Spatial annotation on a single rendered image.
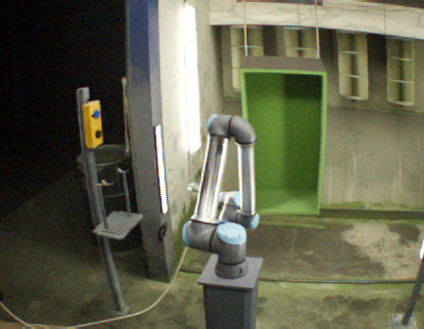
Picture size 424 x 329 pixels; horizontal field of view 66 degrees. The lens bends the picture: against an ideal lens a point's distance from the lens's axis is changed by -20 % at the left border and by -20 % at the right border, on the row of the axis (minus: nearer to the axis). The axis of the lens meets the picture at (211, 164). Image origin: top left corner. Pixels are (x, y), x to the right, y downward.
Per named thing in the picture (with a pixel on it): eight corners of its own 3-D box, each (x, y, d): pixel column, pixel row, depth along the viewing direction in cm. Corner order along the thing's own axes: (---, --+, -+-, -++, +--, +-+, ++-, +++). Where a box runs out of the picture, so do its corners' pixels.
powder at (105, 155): (67, 161, 336) (67, 160, 336) (108, 144, 378) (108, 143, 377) (101, 171, 307) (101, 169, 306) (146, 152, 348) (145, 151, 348)
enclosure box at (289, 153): (251, 188, 348) (243, 55, 286) (317, 189, 338) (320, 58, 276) (247, 213, 319) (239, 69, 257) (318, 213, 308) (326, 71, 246)
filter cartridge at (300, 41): (307, 108, 366) (304, 25, 337) (279, 102, 392) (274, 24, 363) (326, 103, 388) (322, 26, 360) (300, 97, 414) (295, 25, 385)
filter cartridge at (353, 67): (365, 105, 386) (363, 31, 360) (372, 112, 352) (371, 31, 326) (335, 103, 392) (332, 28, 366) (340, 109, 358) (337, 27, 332)
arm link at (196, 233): (207, 254, 203) (231, 112, 209) (177, 247, 211) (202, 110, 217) (218, 253, 217) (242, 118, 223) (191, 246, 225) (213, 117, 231)
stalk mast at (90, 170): (118, 306, 270) (80, 87, 215) (125, 308, 269) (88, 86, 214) (116, 310, 265) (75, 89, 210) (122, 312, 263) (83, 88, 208)
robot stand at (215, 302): (249, 357, 216) (253, 288, 195) (203, 352, 224) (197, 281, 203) (258, 329, 244) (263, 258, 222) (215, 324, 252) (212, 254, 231)
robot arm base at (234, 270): (245, 281, 202) (245, 266, 198) (211, 277, 207) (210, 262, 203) (252, 262, 219) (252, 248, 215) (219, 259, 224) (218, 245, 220)
